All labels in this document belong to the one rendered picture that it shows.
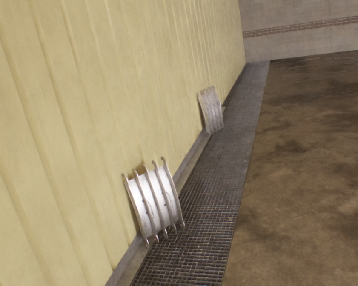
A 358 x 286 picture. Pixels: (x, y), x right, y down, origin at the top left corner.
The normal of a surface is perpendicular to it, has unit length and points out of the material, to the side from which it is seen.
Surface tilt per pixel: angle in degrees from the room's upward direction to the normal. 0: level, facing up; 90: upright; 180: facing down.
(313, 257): 0
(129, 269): 0
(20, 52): 90
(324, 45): 90
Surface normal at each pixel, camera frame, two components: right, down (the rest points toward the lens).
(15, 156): 0.94, -0.06
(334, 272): -0.18, -0.92
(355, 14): -0.28, 0.39
